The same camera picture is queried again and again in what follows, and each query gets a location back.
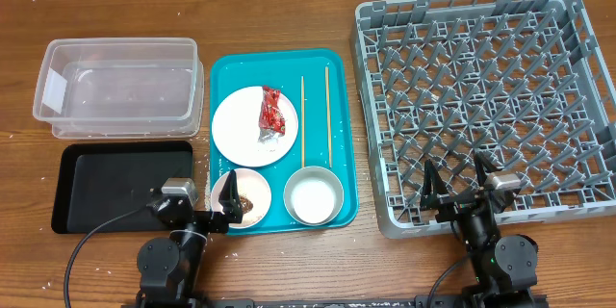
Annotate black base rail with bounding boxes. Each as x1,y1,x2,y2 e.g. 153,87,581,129
119,293,550,308

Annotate wooden chopstick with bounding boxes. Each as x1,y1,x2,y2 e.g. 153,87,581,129
300,76,306,168
324,65,333,168

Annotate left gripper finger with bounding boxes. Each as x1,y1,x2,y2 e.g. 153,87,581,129
218,170,244,223
160,168,185,193

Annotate grey metal bowl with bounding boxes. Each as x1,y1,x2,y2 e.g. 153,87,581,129
283,166,345,226

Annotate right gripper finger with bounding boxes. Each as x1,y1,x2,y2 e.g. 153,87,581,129
474,152,501,188
420,160,449,210

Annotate teal serving tray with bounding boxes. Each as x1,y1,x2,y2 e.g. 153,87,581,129
209,48,359,236

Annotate clear plastic bin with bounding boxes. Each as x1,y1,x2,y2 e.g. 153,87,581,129
33,38,205,140

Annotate red snack wrapper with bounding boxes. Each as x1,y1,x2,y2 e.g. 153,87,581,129
258,86,286,143

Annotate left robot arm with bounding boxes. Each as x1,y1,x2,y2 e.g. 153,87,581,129
136,171,244,307

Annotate black tray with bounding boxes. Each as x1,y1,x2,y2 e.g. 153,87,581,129
51,141,193,234

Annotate brown food scraps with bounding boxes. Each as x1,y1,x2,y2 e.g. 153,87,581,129
240,196,254,215

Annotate small pink plate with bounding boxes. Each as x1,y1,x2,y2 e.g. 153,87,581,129
230,168,272,229

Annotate large white plate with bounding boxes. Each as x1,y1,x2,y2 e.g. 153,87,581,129
211,86,299,167

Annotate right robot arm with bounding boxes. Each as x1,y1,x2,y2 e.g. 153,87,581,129
420,153,548,307

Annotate grey dishwasher rack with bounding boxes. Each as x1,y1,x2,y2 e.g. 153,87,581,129
352,0,615,239

